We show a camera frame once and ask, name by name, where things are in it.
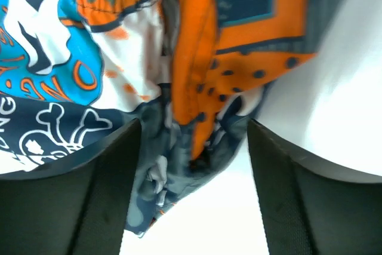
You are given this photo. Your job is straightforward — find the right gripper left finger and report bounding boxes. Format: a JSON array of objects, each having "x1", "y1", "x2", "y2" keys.
[{"x1": 1, "y1": 119, "x2": 141, "y2": 254}]

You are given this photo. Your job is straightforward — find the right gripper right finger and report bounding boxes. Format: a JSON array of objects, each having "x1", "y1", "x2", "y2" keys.
[{"x1": 247, "y1": 120, "x2": 381, "y2": 255}]

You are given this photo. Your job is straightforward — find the colourful patterned shorts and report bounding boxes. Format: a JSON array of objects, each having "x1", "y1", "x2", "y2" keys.
[{"x1": 0, "y1": 0, "x2": 326, "y2": 238}]

